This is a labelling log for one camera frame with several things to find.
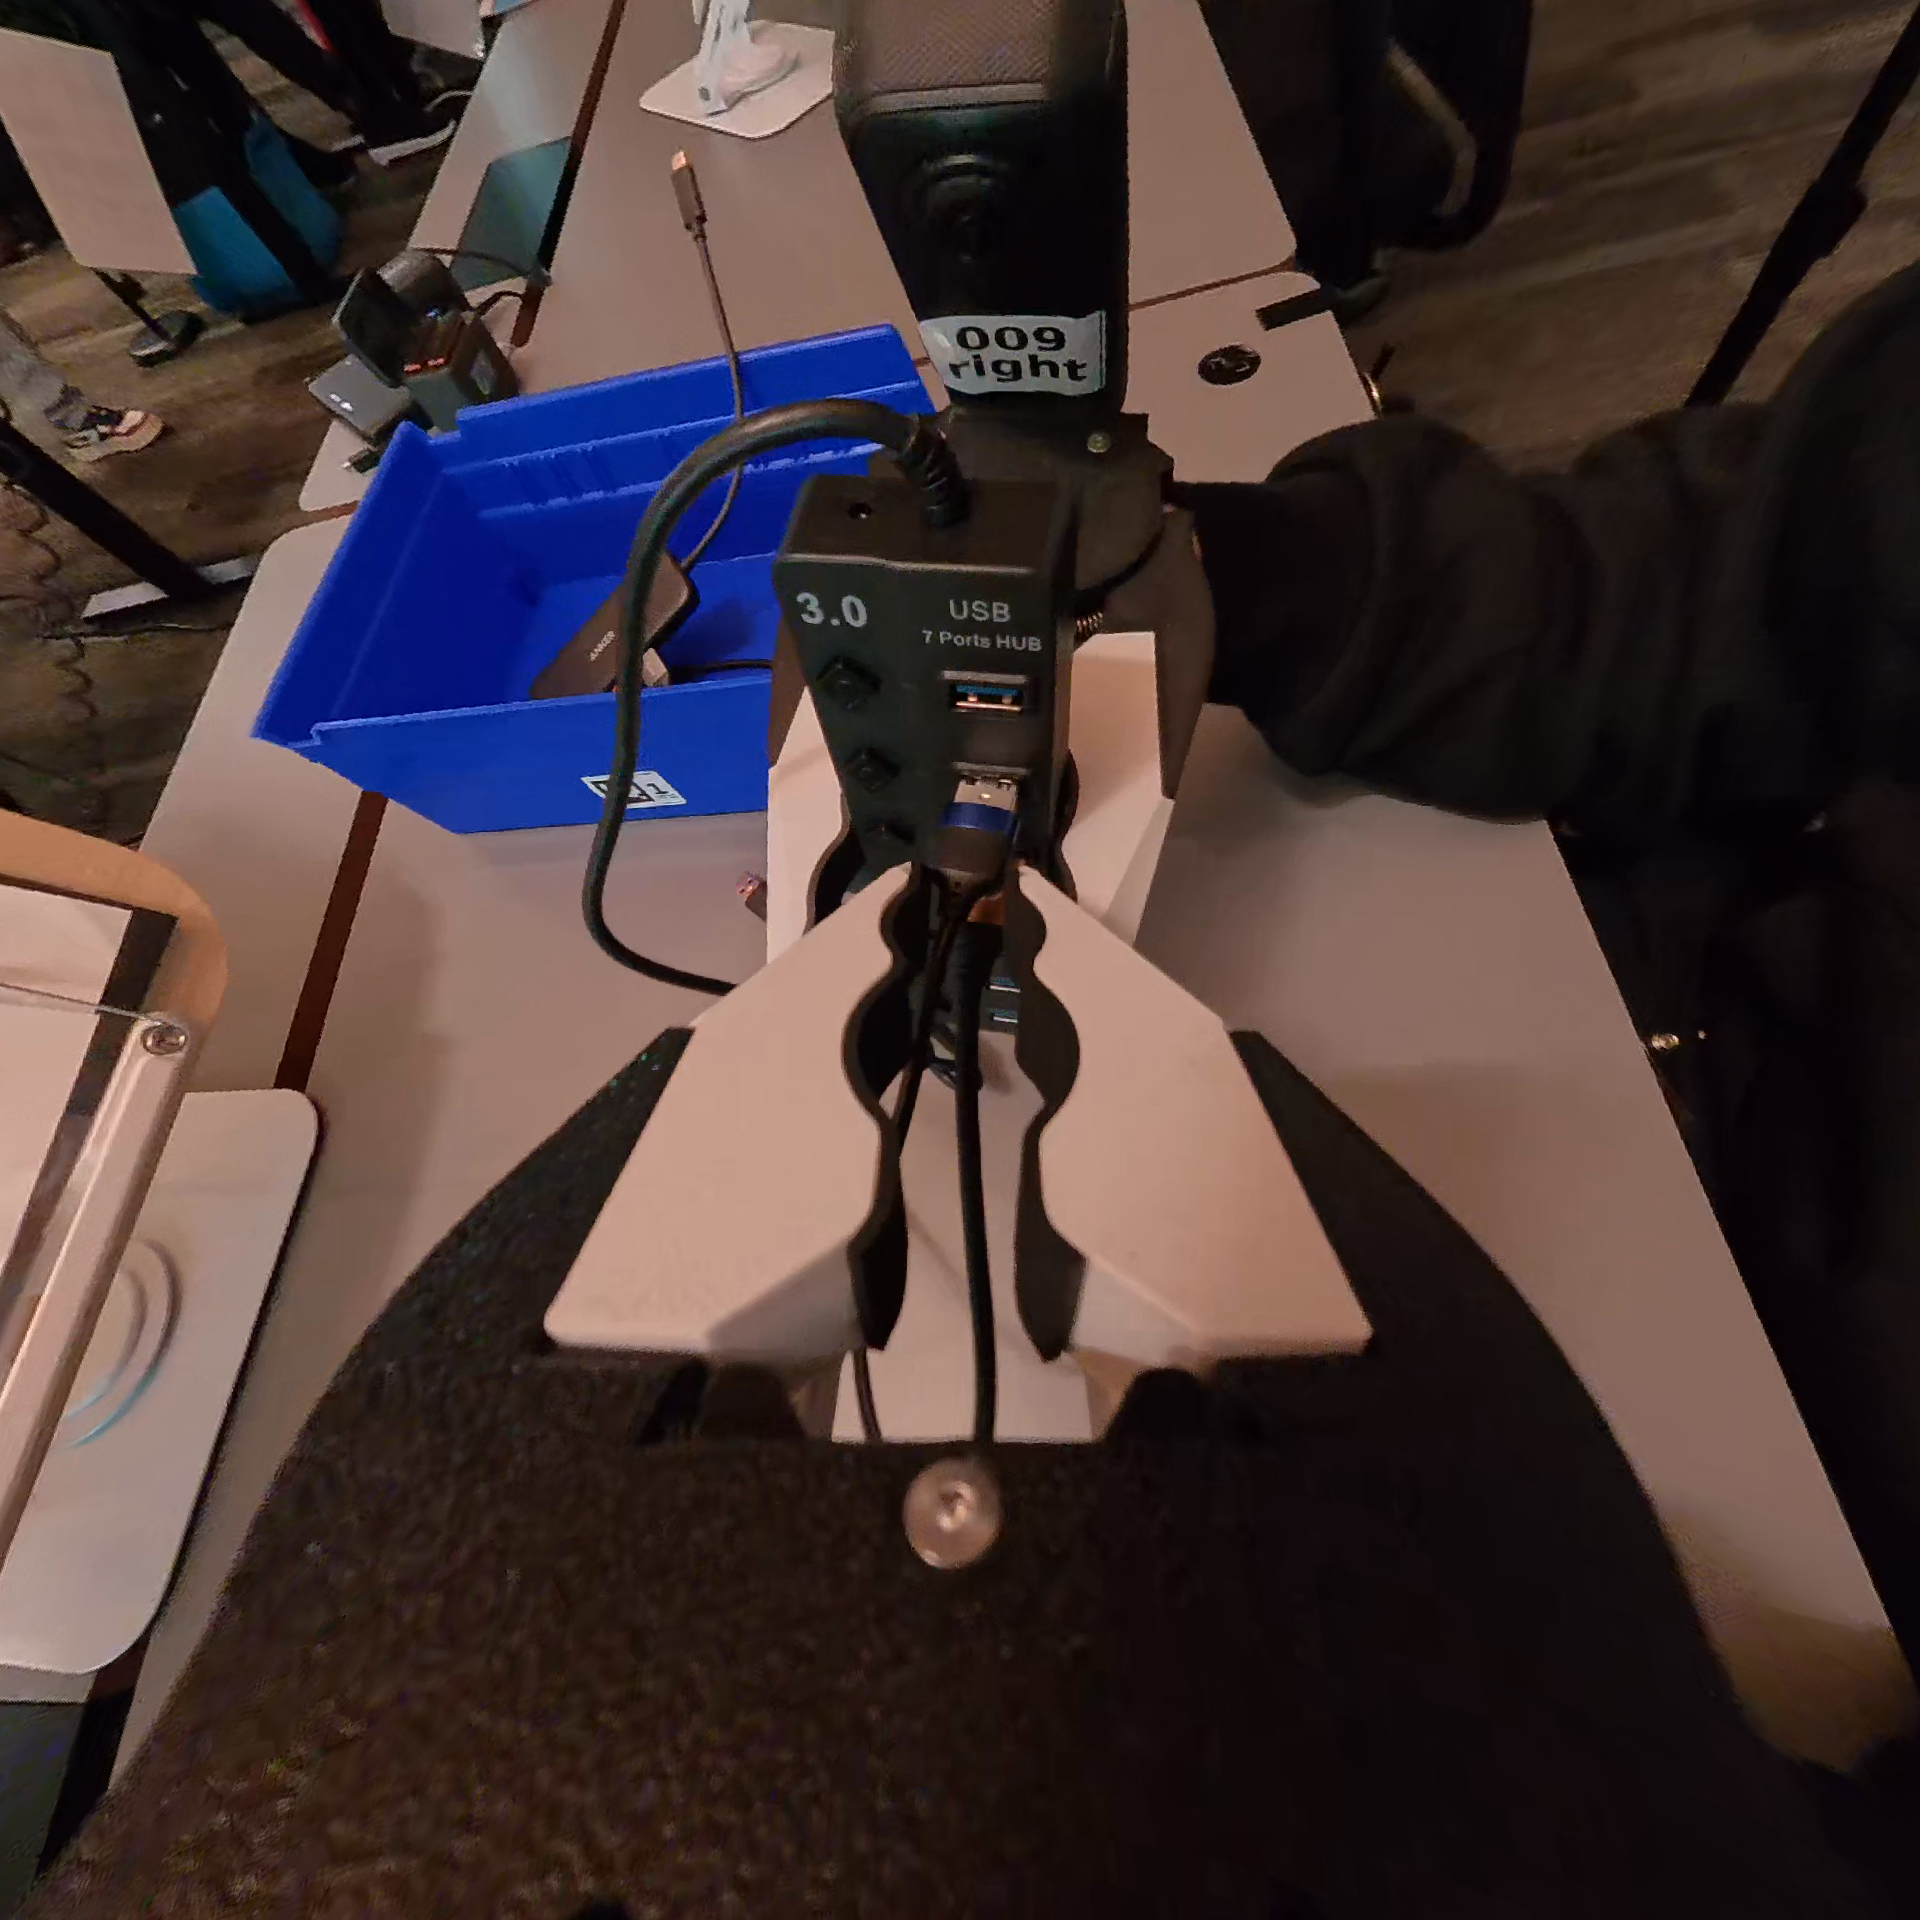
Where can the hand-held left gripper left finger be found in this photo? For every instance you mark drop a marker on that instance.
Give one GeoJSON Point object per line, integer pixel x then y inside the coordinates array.
{"type": "Point", "coordinates": [705, 1201]}

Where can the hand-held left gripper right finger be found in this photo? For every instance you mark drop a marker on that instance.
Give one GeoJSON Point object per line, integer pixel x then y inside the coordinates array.
{"type": "Point", "coordinates": [1201, 1201]}

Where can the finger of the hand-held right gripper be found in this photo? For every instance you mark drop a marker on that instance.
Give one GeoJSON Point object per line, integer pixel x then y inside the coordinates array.
{"type": "Point", "coordinates": [1125, 751]}
{"type": "Point", "coordinates": [792, 839]}

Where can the black usb hub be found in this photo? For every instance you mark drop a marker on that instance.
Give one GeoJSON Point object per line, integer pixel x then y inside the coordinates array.
{"type": "Point", "coordinates": [900, 599]}

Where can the blue plastic bin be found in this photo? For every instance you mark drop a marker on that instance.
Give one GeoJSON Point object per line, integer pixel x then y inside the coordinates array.
{"type": "Point", "coordinates": [435, 599]}

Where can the person's right forearm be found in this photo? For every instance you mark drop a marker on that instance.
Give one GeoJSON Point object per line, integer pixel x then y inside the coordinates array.
{"type": "Point", "coordinates": [1499, 599]}

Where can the white stand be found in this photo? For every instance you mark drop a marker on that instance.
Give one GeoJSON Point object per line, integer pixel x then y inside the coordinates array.
{"type": "Point", "coordinates": [749, 105]}

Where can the dark grey adapter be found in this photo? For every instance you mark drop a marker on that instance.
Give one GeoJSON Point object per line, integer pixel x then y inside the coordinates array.
{"type": "Point", "coordinates": [598, 648]}

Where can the round desk grommet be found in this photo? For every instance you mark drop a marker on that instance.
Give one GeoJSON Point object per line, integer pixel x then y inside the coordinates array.
{"type": "Point", "coordinates": [1229, 360]}

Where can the person's dark clothing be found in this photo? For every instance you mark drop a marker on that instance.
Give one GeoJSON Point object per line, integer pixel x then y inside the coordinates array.
{"type": "Point", "coordinates": [1800, 1201]}

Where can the instruction sheet sign holder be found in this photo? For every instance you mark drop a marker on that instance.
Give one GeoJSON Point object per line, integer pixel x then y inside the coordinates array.
{"type": "Point", "coordinates": [90, 1201]}

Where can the blue bag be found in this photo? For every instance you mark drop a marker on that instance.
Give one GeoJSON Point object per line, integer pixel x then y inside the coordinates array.
{"type": "Point", "coordinates": [269, 224]}

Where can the black tripod leg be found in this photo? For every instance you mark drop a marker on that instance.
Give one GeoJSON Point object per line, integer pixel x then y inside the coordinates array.
{"type": "Point", "coordinates": [1800, 210]}

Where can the white hanging paper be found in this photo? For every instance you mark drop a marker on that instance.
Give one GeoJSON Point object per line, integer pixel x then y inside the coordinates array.
{"type": "Point", "coordinates": [90, 149]}

